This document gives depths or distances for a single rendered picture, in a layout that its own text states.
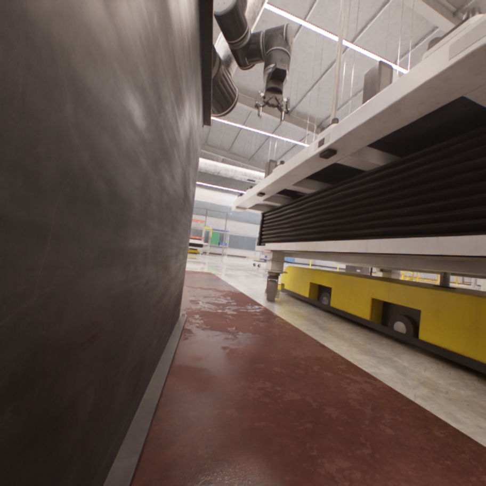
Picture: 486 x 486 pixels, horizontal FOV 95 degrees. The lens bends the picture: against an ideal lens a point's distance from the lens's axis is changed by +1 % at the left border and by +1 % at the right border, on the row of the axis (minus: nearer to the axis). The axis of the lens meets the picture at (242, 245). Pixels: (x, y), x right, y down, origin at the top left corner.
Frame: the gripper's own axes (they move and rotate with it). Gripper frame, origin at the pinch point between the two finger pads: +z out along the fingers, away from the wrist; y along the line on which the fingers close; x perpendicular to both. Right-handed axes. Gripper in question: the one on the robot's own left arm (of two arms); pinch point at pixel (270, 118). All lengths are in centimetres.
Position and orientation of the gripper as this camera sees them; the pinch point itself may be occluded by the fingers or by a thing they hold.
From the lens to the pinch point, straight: 107.8
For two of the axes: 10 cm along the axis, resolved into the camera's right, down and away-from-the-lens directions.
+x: 1.5, -0.3, -9.9
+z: -1.2, 9.9, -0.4
